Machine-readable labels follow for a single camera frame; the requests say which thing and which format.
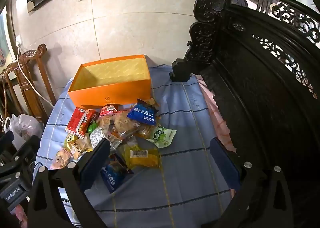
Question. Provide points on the orange cardboard box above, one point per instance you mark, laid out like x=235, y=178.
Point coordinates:
x=112, y=92

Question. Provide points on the brown wooden chair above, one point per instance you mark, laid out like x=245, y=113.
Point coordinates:
x=30, y=87

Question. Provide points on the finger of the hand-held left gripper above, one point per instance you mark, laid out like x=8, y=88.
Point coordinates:
x=6, y=141
x=28, y=146

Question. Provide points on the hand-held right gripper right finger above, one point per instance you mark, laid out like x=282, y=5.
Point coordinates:
x=222, y=164

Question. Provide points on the pile of snack packets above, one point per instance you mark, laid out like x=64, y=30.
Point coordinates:
x=125, y=124

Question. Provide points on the blue checked blanket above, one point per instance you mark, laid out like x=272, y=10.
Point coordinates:
x=180, y=132

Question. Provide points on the dark carved wooden bed frame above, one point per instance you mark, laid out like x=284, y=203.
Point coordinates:
x=262, y=80

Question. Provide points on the white wall socket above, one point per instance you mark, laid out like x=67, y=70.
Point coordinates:
x=19, y=40

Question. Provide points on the pink cloth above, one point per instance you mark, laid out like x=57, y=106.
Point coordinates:
x=217, y=117

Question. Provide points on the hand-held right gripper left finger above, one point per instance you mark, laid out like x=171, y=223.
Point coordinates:
x=93, y=165

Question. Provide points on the white plastic bag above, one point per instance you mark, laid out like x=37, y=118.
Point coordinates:
x=25, y=127

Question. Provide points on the colourful wall painting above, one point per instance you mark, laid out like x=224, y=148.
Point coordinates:
x=3, y=40

